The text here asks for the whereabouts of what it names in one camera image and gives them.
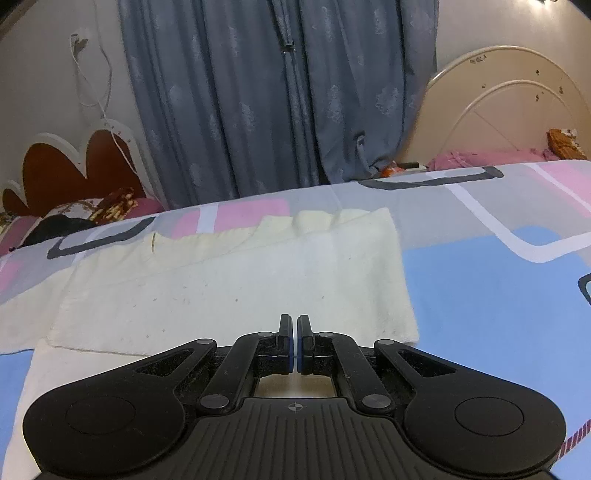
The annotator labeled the brown plush toy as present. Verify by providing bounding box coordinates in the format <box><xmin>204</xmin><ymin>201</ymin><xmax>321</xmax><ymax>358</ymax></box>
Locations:
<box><xmin>545</xmin><ymin>128</ymin><xmax>588</xmax><ymax>161</ymax></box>

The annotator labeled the grey-blue patterned curtain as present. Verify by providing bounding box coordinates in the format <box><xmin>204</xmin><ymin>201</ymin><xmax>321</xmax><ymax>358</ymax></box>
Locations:
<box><xmin>117</xmin><ymin>0</ymin><xmax>438</xmax><ymax>210</ymax></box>

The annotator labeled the black cloth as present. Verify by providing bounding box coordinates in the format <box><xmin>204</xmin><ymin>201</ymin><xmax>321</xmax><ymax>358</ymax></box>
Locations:
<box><xmin>19</xmin><ymin>215</ymin><xmax>99</xmax><ymax>249</ymax></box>

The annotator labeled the striped floral pillow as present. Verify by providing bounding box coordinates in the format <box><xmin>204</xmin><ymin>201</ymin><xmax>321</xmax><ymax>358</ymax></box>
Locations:
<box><xmin>0</xmin><ymin>187</ymin><xmax>163</xmax><ymax>252</ymax></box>

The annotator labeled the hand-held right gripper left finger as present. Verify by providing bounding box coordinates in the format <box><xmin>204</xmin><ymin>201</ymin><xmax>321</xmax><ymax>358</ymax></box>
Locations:
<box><xmin>121</xmin><ymin>315</ymin><xmax>294</xmax><ymax>414</ymax></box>

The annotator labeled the pink blanket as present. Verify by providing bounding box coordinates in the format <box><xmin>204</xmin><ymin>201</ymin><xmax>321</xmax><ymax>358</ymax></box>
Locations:
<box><xmin>426</xmin><ymin>148</ymin><xmax>561</xmax><ymax>172</ymax></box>

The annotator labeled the cream arched headboard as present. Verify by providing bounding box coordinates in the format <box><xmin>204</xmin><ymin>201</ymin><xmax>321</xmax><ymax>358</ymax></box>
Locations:
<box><xmin>406</xmin><ymin>45</ymin><xmax>591</xmax><ymax>163</ymax></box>

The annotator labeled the patterned pastel bed sheet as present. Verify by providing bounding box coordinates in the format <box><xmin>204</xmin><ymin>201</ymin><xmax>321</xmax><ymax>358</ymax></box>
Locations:
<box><xmin>0</xmin><ymin>159</ymin><xmax>591</xmax><ymax>480</ymax></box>

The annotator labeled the cream knit garment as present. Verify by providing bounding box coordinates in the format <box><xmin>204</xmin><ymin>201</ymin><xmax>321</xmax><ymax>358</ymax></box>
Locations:
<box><xmin>46</xmin><ymin>208</ymin><xmax>421</xmax><ymax>357</ymax></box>

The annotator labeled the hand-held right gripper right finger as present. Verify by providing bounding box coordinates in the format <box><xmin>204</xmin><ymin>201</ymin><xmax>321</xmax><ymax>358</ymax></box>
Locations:
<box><xmin>295</xmin><ymin>315</ymin><xmax>469</xmax><ymax>414</ymax></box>

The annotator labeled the white charger cable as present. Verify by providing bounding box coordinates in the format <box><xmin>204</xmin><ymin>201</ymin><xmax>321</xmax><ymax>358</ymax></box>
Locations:
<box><xmin>69</xmin><ymin>30</ymin><xmax>140</xmax><ymax>177</ymax></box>

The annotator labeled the white ribbed garment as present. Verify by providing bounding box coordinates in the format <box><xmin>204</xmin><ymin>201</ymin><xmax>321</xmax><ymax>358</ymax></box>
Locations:
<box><xmin>0</xmin><ymin>258</ymin><xmax>259</xmax><ymax>480</ymax></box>

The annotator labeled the red cloud-shaped headboard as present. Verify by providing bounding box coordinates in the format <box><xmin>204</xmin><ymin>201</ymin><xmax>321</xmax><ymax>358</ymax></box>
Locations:
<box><xmin>0</xmin><ymin>130</ymin><xmax>160</xmax><ymax>217</ymax></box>

